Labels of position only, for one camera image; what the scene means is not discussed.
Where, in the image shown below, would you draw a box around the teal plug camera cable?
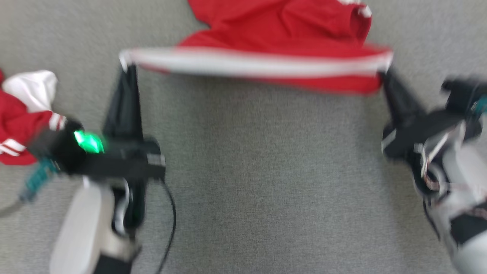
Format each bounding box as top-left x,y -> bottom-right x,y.
472,95 -> 487,115
0,158 -> 58,218

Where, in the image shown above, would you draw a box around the red white jersey shirt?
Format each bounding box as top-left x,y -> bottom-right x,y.
119,0 -> 394,95

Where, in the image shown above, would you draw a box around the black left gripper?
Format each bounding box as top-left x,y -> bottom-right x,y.
82,65 -> 166,181

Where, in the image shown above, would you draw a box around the red shirt white sleeves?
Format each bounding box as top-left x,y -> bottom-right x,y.
0,70 -> 69,166

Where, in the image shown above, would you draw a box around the teal plug left camera cable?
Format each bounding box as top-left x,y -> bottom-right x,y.
0,158 -> 58,218

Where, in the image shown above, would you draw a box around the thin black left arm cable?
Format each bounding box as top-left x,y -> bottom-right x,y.
154,179 -> 178,274

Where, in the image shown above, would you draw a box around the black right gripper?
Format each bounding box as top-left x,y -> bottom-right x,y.
380,68 -> 483,159

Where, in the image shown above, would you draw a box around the teal plug right camera cable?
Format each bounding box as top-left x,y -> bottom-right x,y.
472,95 -> 487,115

